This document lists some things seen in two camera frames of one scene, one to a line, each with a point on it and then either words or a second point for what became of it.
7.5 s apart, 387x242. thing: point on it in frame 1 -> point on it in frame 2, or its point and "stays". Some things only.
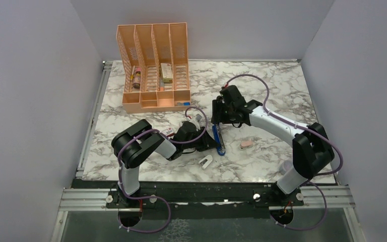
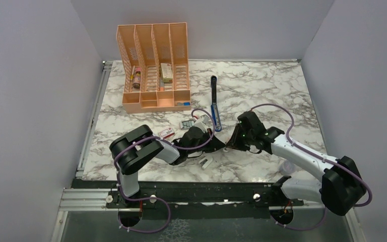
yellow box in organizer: x=167 y=72 stays
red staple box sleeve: x=169 y=132 stays
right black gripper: x=217 y=106 -> x=235 y=142
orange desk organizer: x=154 y=60 stays
